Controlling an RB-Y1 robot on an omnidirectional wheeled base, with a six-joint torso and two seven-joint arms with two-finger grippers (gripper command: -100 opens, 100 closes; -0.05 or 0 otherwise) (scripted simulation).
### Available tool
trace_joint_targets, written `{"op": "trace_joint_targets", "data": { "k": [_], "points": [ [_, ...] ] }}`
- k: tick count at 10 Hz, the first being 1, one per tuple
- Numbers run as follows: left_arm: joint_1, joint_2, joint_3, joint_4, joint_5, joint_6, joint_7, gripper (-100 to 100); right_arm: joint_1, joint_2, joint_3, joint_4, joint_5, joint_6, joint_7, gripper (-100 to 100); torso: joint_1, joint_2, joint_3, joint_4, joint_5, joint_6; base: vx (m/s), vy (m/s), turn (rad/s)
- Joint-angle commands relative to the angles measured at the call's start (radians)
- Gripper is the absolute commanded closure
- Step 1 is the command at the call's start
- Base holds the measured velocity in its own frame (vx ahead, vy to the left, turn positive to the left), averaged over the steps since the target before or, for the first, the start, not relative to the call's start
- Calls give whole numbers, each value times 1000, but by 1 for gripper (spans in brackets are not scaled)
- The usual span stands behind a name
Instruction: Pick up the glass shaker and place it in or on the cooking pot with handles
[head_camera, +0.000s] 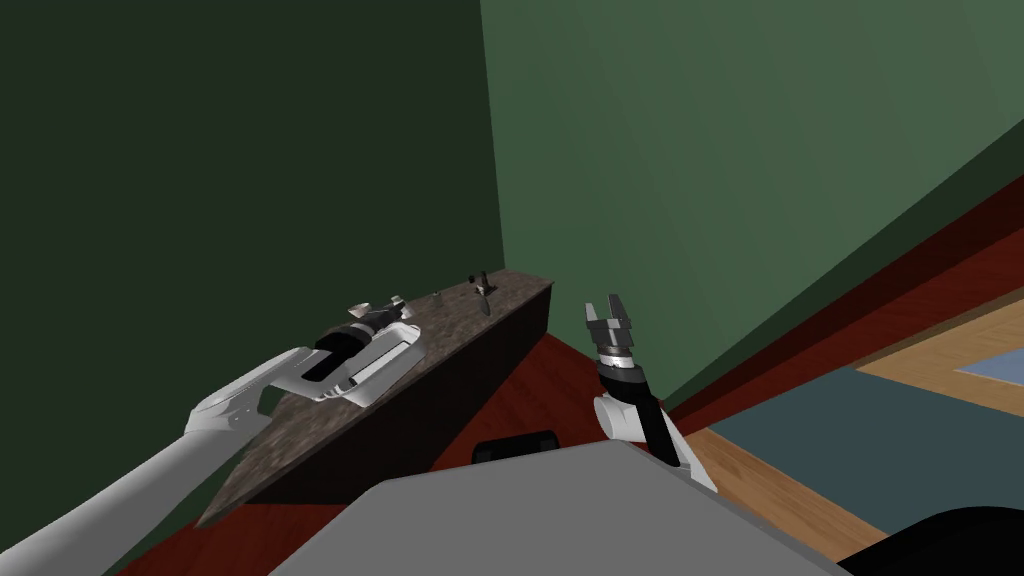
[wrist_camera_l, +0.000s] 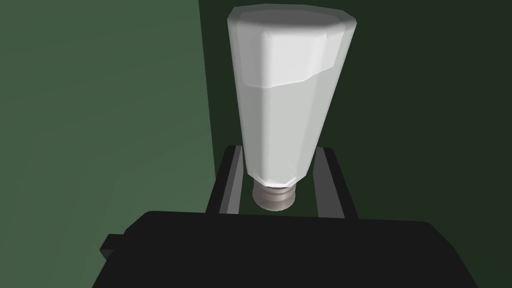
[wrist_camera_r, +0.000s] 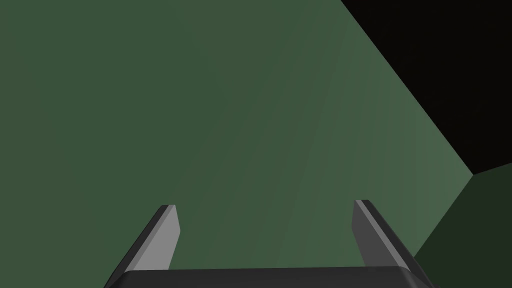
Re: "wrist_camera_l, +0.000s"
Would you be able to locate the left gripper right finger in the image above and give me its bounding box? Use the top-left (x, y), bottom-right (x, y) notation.
top-left (313, 146), bottom-right (360, 220)

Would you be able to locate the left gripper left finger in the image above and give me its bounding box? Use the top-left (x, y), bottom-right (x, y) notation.
top-left (205, 144), bottom-right (245, 215)

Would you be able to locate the white bottle with grey cap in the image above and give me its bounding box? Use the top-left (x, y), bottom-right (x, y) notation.
top-left (226, 3), bottom-right (358, 212)

